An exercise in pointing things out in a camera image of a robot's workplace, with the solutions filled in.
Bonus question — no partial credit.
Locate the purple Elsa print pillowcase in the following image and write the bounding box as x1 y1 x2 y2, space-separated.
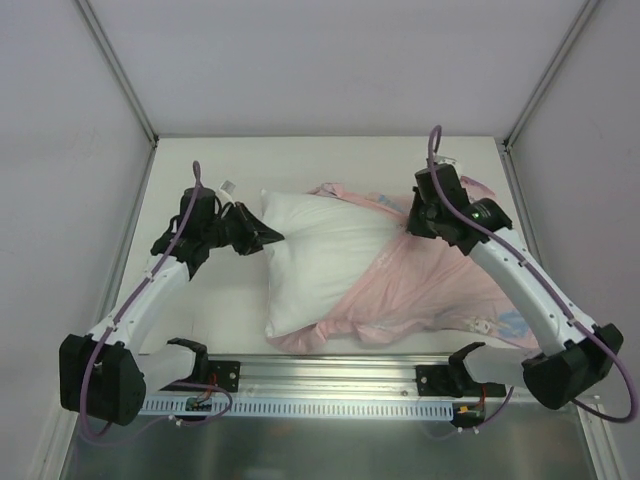
265 185 537 354

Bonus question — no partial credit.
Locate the white pillow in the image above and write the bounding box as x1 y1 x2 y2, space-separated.
261 183 406 338

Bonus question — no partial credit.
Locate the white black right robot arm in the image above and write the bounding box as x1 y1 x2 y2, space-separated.
408 164 623 410

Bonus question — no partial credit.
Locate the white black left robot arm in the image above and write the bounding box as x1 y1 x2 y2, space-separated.
59 185 284 426

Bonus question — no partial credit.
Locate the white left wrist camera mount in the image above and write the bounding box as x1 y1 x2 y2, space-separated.
217 180 244 218

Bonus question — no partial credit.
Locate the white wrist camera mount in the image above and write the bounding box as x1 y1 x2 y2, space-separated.
434 155 462 172
217 180 244 218

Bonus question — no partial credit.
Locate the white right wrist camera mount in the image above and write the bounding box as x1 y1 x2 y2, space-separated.
434 155 462 172

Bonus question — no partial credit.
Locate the right aluminium corner post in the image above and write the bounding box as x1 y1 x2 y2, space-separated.
502 0 601 149

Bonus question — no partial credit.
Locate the aluminium corner post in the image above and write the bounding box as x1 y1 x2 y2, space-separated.
502 0 601 149
74 0 160 146

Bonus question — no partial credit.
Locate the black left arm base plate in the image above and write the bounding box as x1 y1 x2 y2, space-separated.
162 359 241 393

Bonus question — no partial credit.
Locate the left aluminium corner post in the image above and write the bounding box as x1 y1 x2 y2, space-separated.
74 0 160 146

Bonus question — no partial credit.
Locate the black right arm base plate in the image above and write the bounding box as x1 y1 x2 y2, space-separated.
415 364 507 398

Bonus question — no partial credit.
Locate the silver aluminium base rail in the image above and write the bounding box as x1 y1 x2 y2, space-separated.
139 352 531 401

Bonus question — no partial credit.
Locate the white slotted cable duct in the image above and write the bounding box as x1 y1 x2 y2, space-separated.
140 395 454 422

